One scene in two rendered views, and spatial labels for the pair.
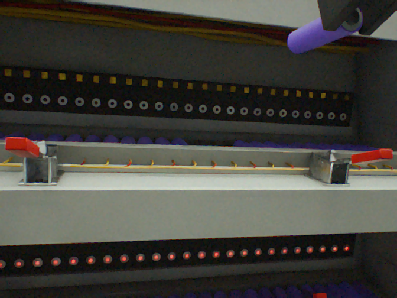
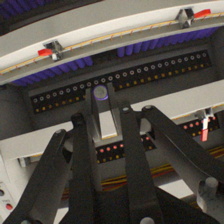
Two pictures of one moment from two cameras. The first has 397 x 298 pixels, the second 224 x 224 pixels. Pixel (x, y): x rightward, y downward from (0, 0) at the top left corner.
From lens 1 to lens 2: 0.15 m
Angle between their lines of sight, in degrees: 14
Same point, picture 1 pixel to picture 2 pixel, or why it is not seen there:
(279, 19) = (103, 114)
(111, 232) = not seen: outside the picture
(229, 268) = (74, 5)
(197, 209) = (120, 9)
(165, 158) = (134, 35)
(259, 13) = not seen: hidden behind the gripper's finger
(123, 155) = (153, 32)
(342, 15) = (110, 86)
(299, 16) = not seen: hidden behind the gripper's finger
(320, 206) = (57, 27)
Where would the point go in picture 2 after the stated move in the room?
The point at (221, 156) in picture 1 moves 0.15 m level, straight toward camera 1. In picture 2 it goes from (107, 43) to (144, 16)
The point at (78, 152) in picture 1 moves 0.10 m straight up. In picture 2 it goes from (171, 29) to (182, 74)
